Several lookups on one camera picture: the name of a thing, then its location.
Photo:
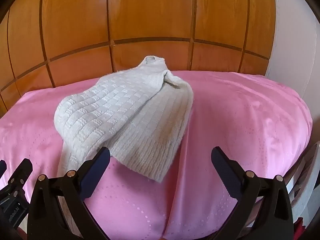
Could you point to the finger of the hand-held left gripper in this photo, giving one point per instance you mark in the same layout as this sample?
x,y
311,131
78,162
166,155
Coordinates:
x,y
23,172
2,167

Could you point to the wooden panelled headboard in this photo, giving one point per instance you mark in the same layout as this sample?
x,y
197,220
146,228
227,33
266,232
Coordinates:
x,y
140,15

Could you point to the red cloth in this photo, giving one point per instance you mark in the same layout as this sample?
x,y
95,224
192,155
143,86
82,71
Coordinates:
x,y
300,230

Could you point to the dark wooden bed rail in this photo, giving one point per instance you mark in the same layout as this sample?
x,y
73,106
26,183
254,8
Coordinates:
x,y
303,158

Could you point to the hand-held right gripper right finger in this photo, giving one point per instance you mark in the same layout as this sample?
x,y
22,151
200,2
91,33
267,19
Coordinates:
x,y
227,173

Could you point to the pink blanket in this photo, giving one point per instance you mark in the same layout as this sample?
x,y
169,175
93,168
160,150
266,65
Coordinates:
x,y
225,120

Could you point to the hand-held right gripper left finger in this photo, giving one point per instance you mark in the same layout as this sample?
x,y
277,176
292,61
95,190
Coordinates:
x,y
95,173

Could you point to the white towel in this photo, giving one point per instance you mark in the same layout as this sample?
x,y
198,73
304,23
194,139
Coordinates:
x,y
120,120

